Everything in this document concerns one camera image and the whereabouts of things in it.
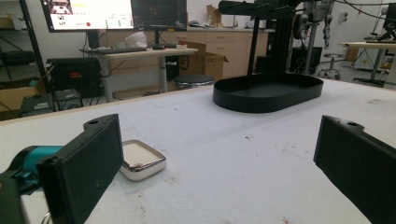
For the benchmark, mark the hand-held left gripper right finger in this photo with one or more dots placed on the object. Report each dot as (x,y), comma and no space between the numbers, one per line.
(358,161)

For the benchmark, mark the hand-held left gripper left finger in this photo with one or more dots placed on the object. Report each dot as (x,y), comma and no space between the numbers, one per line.
(81,168)

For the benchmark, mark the teal and black tool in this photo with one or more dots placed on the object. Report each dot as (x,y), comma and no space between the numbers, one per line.
(29,165)

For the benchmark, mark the square silver tin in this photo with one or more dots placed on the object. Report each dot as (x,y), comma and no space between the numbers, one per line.
(141,158)

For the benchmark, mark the grey electronics box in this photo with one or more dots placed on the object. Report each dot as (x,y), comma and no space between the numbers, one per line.
(46,102)

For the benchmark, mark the black equipment case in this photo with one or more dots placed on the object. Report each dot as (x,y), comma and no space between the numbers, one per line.
(74,76)

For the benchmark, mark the brown cardboard box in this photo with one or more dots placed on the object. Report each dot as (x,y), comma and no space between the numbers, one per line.
(15,96)

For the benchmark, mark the grey rolling stool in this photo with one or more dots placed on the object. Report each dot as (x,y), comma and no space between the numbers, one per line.
(331,67)

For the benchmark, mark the black oval tray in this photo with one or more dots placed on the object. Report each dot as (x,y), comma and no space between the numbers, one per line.
(267,93)

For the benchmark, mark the wooden side table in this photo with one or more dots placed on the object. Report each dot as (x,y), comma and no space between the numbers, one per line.
(370,45)

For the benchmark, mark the black keyboard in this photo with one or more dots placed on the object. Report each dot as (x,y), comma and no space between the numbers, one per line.
(118,49)

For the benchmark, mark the wooden desk with grey legs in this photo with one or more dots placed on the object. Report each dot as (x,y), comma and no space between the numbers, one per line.
(140,54)

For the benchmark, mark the black metal shelf rack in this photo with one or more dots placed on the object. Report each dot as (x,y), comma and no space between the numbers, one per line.
(31,40)

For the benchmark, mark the black round stool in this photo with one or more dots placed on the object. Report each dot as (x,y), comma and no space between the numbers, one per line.
(193,81)

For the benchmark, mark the monitor with white screen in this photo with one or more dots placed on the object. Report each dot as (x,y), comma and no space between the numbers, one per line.
(93,14)

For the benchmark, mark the small white and red box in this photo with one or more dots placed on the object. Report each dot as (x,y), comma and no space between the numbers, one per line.
(181,46)

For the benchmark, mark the black metal stand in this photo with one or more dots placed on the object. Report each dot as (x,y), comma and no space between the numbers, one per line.
(253,40)

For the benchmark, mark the open cardboard box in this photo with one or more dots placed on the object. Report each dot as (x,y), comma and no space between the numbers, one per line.
(204,63)

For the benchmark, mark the monitor with dark screen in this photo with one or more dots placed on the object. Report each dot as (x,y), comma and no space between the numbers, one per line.
(158,14)

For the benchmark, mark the wooden cabinets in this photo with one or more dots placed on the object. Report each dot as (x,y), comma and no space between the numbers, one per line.
(232,43)

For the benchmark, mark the white wall outlet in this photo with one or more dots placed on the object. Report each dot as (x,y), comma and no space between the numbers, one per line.
(343,17)

